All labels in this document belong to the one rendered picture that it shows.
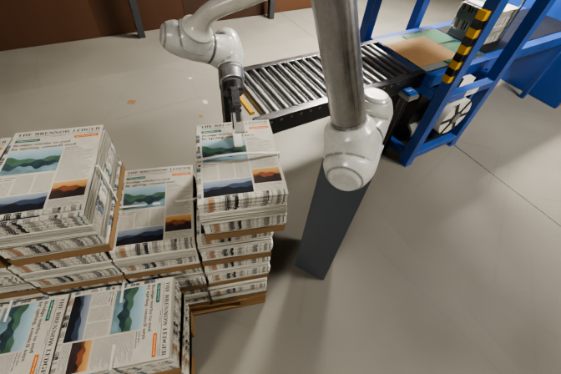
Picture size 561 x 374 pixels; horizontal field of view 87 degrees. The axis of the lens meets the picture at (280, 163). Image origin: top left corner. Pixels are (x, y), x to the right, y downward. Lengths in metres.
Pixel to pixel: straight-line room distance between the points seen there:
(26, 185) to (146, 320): 0.60
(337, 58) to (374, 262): 1.60
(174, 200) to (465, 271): 1.90
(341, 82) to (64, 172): 0.87
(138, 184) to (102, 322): 0.51
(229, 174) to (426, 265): 1.62
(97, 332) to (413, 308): 1.63
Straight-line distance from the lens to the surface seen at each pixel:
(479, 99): 2.96
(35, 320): 1.47
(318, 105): 1.77
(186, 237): 1.14
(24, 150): 1.28
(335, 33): 0.73
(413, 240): 2.33
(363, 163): 0.86
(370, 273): 2.09
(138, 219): 1.23
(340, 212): 1.36
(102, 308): 1.38
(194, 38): 1.02
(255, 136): 1.11
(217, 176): 0.98
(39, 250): 1.20
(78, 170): 1.12
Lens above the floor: 1.81
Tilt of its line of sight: 47 degrees down
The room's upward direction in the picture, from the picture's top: 6 degrees clockwise
